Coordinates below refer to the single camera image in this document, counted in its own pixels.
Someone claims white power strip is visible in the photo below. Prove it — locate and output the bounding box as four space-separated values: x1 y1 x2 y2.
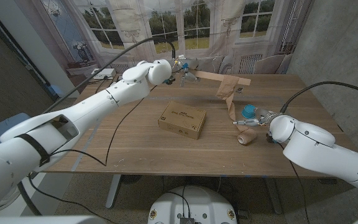
91 68 117 80

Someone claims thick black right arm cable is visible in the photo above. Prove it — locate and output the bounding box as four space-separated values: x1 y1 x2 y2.
280 80 358 114

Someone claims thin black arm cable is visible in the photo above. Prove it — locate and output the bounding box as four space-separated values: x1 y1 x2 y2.
48 84 158 167
277 141 312 224

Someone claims printed window scene backdrop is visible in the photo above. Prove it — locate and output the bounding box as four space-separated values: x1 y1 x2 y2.
14 0 315 75

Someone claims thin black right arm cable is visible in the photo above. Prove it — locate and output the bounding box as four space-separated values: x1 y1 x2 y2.
277 141 312 224

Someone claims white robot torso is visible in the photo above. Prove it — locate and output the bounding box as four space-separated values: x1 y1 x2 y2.
147 185 238 224

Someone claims blue plastic lid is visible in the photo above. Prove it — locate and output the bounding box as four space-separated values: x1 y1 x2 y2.
241 104 257 119

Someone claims wooden slat with metal clips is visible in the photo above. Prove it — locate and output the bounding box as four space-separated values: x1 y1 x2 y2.
194 70 252 94

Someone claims grey metal table leg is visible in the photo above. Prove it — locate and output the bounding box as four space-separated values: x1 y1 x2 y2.
264 177 284 215
105 174 122 209

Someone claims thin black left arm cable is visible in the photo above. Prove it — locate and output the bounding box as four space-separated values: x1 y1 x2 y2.
48 84 158 167

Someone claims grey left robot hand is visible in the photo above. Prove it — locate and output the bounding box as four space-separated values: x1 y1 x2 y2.
169 55 200 88

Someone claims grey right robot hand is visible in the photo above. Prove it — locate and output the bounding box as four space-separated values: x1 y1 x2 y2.
232 107 281 128

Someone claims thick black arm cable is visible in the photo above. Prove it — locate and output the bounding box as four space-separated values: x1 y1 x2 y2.
280 80 358 114
17 36 177 217

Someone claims beige arm wrap bandage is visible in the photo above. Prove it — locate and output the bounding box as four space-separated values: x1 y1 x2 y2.
215 74 257 146

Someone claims thin black floor cable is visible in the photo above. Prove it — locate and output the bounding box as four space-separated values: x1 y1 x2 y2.
28 175 117 224

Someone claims brown cardboard box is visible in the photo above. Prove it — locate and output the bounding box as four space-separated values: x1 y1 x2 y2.
157 101 207 141

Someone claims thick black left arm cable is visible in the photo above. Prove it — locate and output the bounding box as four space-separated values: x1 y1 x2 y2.
17 36 177 217

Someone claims black torso cable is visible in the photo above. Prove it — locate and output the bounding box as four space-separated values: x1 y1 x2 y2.
165 185 192 218

